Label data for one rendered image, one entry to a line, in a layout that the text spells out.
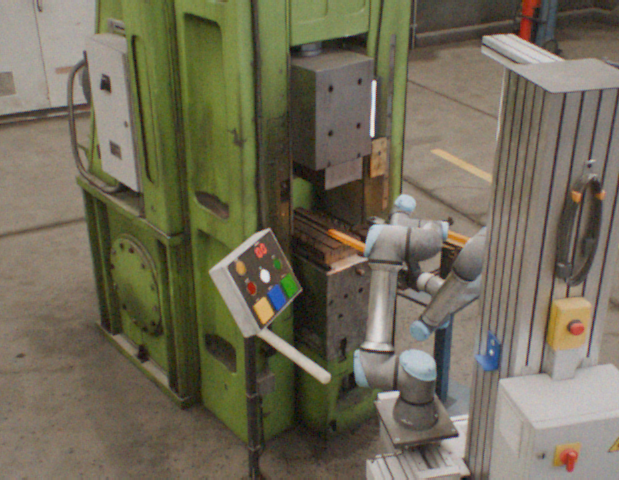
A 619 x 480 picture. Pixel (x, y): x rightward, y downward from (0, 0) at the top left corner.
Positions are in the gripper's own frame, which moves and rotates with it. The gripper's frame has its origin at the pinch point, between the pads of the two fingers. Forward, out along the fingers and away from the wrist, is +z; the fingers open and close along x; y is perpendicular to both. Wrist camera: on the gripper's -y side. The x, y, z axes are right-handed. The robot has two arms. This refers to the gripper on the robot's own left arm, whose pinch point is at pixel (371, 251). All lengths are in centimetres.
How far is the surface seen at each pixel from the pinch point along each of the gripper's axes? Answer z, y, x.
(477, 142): 203, -155, 353
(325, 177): -19.8, -28.9, -12.2
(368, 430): 90, 45, 7
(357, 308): 33.6, 8.0, 1.8
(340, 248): 10.9, -11.6, -3.6
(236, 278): -13, -4, -70
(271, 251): -7.6, -12.1, -46.4
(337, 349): 48, 16, -10
